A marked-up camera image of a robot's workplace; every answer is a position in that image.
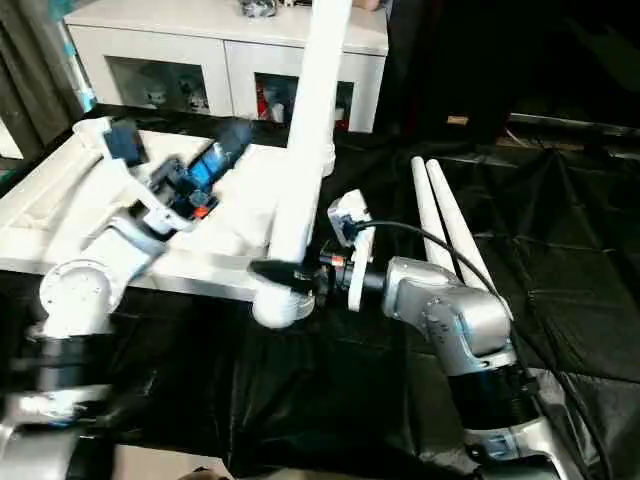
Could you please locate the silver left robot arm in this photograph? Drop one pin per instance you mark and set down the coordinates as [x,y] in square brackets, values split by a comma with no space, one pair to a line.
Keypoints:
[70,290]

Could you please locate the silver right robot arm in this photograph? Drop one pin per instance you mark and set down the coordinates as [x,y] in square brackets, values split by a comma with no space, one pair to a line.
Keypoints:
[450,310]

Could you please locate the white upturned plastic table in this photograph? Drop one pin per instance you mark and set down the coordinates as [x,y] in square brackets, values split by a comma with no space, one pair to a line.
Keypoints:
[50,220]

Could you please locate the white glass-door cabinet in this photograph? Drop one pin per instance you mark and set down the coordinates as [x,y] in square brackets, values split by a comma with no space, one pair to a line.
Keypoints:
[160,25]

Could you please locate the grey crumpled object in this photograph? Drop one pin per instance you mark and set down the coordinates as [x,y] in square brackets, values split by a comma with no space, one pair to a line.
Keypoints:
[258,8]

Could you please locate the black work mat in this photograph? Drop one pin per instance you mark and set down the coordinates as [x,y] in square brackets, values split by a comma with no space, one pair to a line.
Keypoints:
[560,300]

